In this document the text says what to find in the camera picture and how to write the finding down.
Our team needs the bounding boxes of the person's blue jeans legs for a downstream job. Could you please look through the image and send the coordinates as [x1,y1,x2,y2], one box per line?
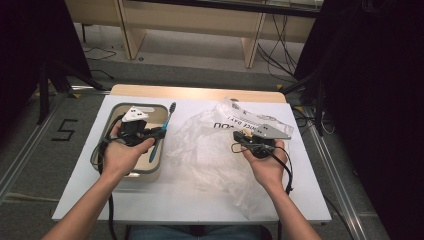
[128,224,265,240]

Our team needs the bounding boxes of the grey storage bin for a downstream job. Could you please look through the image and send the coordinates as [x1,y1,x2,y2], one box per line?
[89,102,169,183]

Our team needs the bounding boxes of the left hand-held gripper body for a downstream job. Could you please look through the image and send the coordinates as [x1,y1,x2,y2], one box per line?
[115,105,150,148]

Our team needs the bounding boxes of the long wooden desk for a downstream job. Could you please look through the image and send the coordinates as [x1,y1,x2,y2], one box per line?
[64,0,323,70]

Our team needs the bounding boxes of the person's right hand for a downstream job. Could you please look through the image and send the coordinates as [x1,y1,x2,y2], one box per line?
[240,139,289,195]

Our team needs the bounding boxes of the clear plastic bag smiley print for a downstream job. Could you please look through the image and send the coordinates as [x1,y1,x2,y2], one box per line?
[166,97,295,218]

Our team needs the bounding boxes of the hand-held gripper cable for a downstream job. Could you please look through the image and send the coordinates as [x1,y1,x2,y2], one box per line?
[230,141,295,197]
[94,114,118,240]

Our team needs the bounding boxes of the black floor cable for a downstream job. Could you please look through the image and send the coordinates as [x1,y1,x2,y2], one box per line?
[82,46,118,81]

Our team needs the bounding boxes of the right hand-held gripper cable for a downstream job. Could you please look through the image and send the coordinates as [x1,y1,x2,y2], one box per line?
[230,141,295,197]

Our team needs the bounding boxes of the blue toothbrush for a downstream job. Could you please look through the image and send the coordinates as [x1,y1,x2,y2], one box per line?
[148,101,178,164]

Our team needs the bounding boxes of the white table board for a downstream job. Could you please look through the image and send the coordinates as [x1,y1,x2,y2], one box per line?
[52,94,333,223]

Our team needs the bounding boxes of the left hand-held gripper cable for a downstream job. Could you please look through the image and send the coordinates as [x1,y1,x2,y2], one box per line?
[94,114,118,240]

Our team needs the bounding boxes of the person's left hand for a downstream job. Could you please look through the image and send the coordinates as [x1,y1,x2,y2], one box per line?
[100,124,157,180]

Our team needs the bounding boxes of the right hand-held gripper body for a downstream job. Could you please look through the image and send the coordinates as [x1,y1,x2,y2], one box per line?
[239,123,291,160]

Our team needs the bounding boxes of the black desk power cables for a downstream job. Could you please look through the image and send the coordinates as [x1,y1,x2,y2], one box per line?
[256,13,299,80]

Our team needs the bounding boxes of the black curtain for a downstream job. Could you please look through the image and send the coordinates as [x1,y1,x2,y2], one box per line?
[293,0,424,240]
[0,0,93,134]

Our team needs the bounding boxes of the black tripod stand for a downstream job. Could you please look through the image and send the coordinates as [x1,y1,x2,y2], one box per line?
[281,71,328,138]
[35,59,105,126]

